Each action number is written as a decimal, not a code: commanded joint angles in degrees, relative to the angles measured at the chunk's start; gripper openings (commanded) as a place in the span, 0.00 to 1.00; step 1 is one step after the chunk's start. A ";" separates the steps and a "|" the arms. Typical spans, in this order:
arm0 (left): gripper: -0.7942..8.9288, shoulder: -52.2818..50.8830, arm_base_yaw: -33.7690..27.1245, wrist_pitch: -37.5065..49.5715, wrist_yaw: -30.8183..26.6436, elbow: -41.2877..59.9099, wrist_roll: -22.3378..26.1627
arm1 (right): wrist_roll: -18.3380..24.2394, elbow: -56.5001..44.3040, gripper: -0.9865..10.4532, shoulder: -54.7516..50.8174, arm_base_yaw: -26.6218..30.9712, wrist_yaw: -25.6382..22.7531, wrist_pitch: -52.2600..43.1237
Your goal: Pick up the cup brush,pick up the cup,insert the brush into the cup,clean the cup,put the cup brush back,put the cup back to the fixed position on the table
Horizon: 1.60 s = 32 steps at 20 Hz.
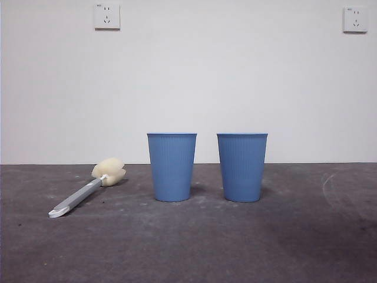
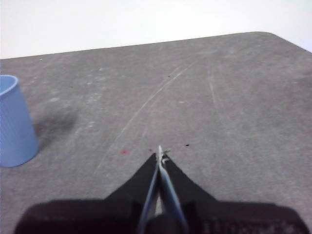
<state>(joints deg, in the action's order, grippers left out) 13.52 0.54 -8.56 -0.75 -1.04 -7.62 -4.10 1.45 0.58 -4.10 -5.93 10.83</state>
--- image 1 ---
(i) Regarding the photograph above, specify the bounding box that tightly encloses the blue ribbed plastic cup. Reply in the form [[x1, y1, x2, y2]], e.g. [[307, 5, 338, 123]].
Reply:
[[216, 132, 269, 203], [146, 132, 198, 203]]

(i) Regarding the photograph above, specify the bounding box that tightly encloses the grey-handled sponge cup brush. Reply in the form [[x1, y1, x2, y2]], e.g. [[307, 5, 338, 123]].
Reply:
[[48, 157, 128, 219]]

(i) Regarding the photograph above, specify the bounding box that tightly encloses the white wall socket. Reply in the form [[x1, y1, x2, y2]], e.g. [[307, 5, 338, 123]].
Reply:
[[342, 6, 369, 34], [94, 3, 121, 31]]

